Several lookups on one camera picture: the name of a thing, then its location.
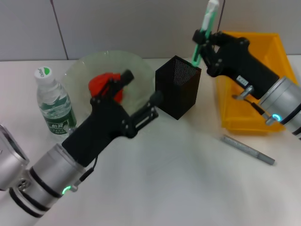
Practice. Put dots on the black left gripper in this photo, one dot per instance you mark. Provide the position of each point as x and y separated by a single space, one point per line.
101 127

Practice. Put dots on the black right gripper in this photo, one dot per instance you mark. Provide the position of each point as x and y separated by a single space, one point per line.
242 63

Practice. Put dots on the green utility knife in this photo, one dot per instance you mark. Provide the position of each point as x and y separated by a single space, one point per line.
207 23

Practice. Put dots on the red-orange fruit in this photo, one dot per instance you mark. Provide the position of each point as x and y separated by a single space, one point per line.
98 82

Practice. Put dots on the clear water bottle green label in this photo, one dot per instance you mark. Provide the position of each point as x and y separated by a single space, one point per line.
56 108

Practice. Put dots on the silver grey pen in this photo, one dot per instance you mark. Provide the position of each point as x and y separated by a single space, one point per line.
247 148

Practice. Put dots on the wavy translucent glass fruit plate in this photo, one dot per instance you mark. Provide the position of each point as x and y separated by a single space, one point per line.
138 68

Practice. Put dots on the black mesh pen holder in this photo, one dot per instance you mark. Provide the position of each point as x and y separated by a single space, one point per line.
176 94

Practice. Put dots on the yellow plastic bin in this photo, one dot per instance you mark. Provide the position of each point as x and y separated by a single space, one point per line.
235 113

